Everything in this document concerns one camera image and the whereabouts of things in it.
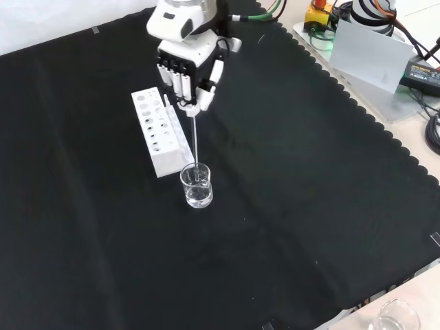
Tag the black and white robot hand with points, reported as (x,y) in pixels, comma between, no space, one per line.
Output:
(185,55)

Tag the clear glass rod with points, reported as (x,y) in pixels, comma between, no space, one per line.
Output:
(195,144)

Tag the white test tube rack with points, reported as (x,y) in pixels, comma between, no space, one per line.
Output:
(165,161)

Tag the small clear glass beaker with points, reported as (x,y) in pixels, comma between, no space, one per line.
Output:
(197,201)

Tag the large clear glass beaker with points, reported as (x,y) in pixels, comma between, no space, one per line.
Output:
(395,321)

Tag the clear tape piece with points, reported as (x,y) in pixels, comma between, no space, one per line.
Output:
(436,239)
(96,30)
(267,326)

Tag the yellow stop button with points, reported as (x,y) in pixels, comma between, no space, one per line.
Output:
(314,15)

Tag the pale board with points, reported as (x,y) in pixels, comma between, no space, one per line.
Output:
(368,51)

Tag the black cloth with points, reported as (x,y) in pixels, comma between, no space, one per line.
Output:
(103,240)

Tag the black power adapter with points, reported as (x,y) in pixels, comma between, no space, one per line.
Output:
(421,74)

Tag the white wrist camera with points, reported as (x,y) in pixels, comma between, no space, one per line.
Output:
(168,25)

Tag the grey metal base plate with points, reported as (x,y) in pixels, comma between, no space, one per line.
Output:
(388,106)

